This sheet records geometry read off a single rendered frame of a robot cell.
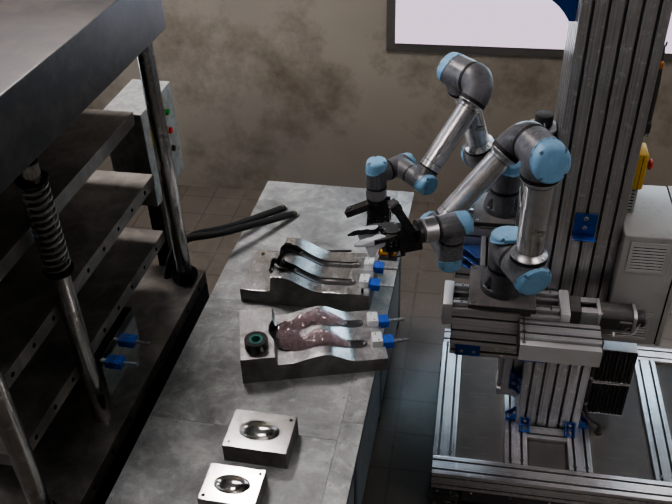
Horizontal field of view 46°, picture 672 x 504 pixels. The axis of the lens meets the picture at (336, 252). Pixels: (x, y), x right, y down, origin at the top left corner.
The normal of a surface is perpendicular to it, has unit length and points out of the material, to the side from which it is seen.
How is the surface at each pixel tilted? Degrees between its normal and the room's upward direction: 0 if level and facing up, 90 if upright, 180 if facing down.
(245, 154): 90
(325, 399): 0
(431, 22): 90
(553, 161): 82
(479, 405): 0
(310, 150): 90
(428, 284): 0
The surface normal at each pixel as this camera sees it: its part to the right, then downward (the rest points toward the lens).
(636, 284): -0.17, 0.59
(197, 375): -0.03, -0.80
